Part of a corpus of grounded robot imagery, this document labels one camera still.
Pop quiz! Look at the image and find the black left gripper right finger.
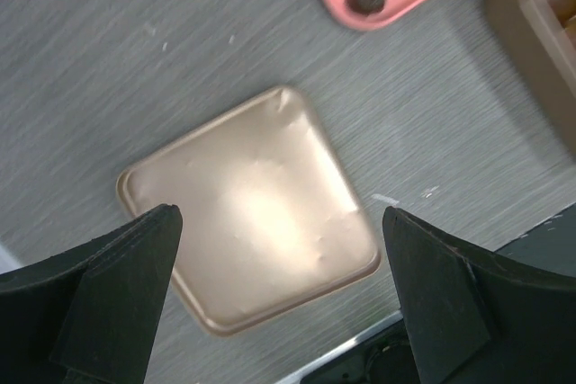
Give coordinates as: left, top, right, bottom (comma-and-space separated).
382, 206, 576, 384

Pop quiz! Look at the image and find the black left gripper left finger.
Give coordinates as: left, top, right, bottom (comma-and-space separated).
1, 204, 183, 383

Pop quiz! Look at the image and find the rose gold tin lid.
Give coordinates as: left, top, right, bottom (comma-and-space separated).
116, 85, 382, 336

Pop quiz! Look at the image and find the gold chocolate box with tray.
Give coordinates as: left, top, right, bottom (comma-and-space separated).
484, 0, 575, 153

